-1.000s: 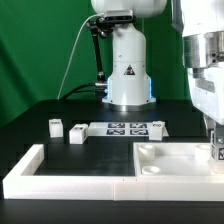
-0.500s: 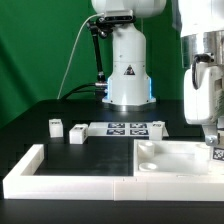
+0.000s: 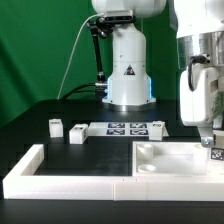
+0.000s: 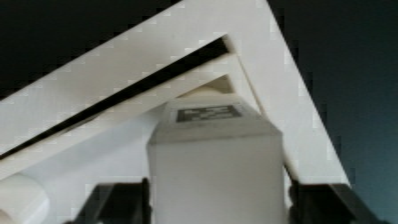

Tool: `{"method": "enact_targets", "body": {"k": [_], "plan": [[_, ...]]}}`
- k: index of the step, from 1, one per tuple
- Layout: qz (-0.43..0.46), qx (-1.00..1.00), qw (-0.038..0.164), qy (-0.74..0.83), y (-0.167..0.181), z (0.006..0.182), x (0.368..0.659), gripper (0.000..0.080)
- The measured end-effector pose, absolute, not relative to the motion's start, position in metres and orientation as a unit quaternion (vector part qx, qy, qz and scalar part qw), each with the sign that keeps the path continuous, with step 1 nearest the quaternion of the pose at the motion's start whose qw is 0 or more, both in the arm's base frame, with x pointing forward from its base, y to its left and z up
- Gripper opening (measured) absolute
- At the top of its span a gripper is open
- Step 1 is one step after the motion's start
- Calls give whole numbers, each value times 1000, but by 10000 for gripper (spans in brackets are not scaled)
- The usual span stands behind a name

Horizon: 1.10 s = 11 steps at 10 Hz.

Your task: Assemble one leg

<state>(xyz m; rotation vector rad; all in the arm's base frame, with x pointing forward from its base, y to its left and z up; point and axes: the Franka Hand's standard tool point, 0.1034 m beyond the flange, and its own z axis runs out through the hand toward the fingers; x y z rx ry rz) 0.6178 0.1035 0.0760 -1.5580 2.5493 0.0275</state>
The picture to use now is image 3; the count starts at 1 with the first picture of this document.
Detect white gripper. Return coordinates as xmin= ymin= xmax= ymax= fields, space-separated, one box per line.
xmin=180 ymin=63 xmax=224 ymax=148

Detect white square tabletop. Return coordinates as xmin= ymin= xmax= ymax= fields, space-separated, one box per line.
xmin=132 ymin=141 xmax=224 ymax=176

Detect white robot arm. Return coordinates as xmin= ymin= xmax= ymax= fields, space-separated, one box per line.
xmin=91 ymin=0 xmax=224 ymax=147

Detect white marker sheet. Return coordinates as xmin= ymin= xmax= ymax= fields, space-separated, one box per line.
xmin=87 ymin=121 xmax=169 ymax=138

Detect white U-shaped fence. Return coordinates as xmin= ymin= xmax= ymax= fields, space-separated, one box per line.
xmin=3 ymin=145 xmax=224 ymax=201

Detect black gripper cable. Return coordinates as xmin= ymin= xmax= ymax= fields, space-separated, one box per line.
xmin=187 ymin=54 xmax=212 ymax=92

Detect black base cables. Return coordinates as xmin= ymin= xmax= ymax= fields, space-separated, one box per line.
xmin=59 ymin=82 xmax=108 ymax=101

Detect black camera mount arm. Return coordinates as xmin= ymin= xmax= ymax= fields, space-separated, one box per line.
xmin=87 ymin=20 xmax=108 ymax=83

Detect grey camera on mount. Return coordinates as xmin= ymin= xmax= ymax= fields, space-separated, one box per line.
xmin=103 ymin=10 xmax=133 ymax=23

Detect white camera cable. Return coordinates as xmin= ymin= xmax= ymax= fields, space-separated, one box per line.
xmin=57 ymin=12 xmax=106 ymax=100

